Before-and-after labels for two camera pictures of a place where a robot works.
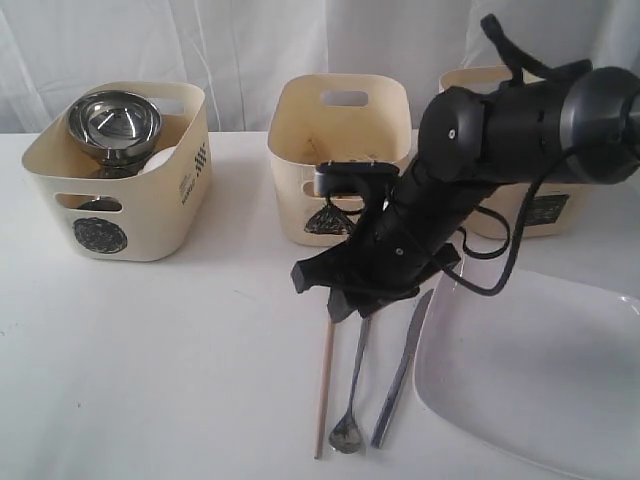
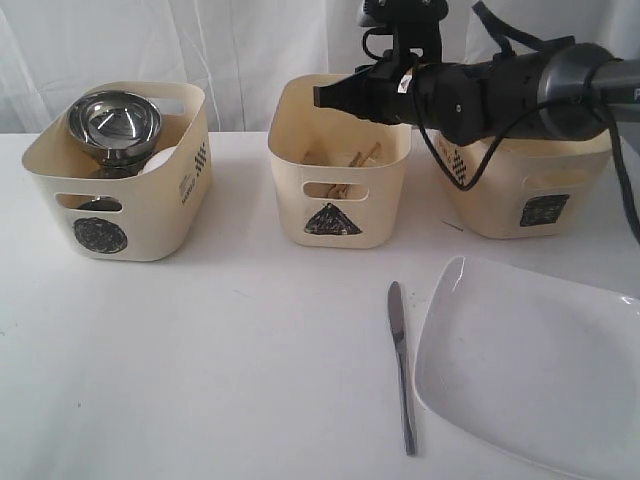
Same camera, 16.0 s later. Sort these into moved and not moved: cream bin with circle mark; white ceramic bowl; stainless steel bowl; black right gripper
Moved: black right gripper
Not moved: stainless steel bowl; cream bin with circle mark; white ceramic bowl
